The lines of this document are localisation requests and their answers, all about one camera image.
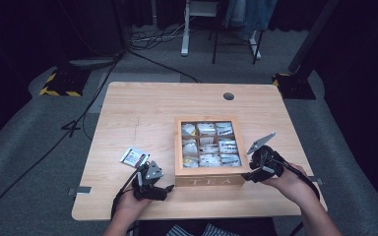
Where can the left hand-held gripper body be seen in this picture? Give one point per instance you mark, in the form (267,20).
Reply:
(149,178)

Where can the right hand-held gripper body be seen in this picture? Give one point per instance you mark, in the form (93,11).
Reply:
(269,160)

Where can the white red tea packet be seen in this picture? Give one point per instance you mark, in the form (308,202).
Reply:
(134,157)

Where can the wooden tea box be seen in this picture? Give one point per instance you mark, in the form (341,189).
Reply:
(210,150)

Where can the person's left hand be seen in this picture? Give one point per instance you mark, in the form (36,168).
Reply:
(131,204)

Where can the person's right hand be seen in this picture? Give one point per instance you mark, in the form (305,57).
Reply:
(287,183)

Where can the group of white tea bags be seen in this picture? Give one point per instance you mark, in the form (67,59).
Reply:
(210,144)

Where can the grey tape strip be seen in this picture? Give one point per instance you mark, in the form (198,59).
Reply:
(79,190)
(316,180)

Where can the person's striped clothing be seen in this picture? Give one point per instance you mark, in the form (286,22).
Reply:
(206,230)

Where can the yellow-black striped stand base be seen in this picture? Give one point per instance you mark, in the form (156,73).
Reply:
(64,83)
(293,87)

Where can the black slanted stand pole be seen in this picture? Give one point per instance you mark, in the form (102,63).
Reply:
(311,36)

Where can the hanging blue clothes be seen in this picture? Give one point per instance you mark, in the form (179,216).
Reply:
(251,16)

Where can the white desk leg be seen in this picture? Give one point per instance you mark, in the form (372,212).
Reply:
(185,29)

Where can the black metal chair frame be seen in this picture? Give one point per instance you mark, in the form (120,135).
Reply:
(236,42)

